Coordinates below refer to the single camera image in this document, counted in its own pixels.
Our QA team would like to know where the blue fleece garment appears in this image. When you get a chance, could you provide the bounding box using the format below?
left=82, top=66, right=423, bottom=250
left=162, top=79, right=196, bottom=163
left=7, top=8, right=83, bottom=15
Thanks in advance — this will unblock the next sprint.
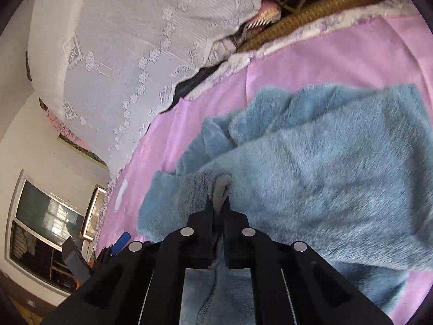
left=137, top=84, right=432, bottom=313

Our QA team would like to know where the white lace cover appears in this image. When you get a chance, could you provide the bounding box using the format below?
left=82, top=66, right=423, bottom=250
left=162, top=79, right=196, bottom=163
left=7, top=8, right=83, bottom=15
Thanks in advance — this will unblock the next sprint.
left=28, top=0, right=262, bottom=173

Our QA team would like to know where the pink bed sheet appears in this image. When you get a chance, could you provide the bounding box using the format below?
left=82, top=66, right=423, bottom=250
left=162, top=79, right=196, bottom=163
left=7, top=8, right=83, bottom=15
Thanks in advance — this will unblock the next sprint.
left=96, top=15, right=432, bottom=249

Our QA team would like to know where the folded pink patterned cloth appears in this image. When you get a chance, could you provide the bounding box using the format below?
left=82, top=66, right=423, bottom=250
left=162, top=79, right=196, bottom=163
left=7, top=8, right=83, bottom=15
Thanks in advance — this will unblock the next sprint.
left=204, top=0, right=282, bottom=67

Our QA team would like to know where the floral white bed edge cloth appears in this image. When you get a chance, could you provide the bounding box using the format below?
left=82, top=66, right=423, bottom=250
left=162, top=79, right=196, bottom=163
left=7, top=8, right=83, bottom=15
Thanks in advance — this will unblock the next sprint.
left=186, top=0, right=419, bottom=100

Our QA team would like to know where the interior window frame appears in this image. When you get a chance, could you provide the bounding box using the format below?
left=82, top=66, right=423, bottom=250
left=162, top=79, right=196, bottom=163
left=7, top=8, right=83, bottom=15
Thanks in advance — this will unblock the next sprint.
left=4, top=170, right=84, bottom=296

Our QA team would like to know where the pink floral wall hanging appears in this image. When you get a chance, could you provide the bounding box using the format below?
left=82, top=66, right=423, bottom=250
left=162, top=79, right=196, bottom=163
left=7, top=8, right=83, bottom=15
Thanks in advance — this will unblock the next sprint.
left=38, top=98, right=106, bottom=166

